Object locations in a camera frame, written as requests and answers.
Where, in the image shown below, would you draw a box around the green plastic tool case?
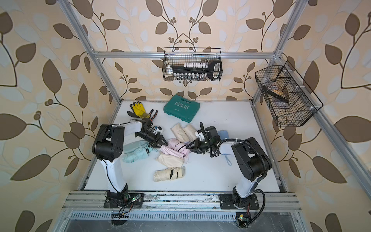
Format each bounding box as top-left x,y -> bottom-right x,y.
163,95 -> 200,123

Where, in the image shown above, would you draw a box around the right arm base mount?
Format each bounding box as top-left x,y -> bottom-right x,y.
218,193 -> 260,210

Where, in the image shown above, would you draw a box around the black socket bit holder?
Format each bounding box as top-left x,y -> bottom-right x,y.
165,60 -> 223,80

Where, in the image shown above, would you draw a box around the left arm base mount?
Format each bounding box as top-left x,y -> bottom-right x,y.
103,189 -> 145,208

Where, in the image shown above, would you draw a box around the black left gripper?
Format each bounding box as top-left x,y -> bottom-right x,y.
135,131 -> 168,148

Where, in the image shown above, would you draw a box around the orange black cutting pliers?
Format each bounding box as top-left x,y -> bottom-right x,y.
149,109 -> 158,121

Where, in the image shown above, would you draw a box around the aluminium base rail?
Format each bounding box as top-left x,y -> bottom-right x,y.
62,191 -> 302,213

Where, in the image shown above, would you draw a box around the black side wire basket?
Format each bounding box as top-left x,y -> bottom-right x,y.
255,61 -> 324,127

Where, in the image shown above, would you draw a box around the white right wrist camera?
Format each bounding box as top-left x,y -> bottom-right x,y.
195,130 -> 205,141

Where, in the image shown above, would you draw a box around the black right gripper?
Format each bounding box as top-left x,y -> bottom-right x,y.
186,138 -> 213,154

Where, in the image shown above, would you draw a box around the cream bare umbrella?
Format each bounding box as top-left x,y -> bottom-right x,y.
154,167 -> 186,182

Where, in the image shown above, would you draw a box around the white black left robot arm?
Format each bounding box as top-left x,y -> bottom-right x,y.
92,118 -> 168,193

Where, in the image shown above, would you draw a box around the pink sleeved umbrella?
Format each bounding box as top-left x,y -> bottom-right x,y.
168,138 -> 189,155

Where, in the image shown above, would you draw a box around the black rear wire basket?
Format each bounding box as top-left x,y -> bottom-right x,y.
162,46 -> 223,82

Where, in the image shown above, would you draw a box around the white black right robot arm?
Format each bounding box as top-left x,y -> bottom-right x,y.
186,123 -> 272,204

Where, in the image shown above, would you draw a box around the beige sleeved umbrella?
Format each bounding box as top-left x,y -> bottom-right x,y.
183,124 -> 198,142
171,123 -> 190,143

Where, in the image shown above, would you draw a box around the cream umbrella sleeve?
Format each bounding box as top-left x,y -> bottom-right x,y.
156,154 -> 184,168

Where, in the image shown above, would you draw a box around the yellow black work glove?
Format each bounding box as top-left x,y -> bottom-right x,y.
127,101 -> 150,119

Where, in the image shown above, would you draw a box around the mint green umbrella sleeve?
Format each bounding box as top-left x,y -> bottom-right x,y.
123,140 -> 149,154

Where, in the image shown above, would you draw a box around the dark tool in side basket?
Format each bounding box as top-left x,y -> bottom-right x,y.
262,85 -> 289,103

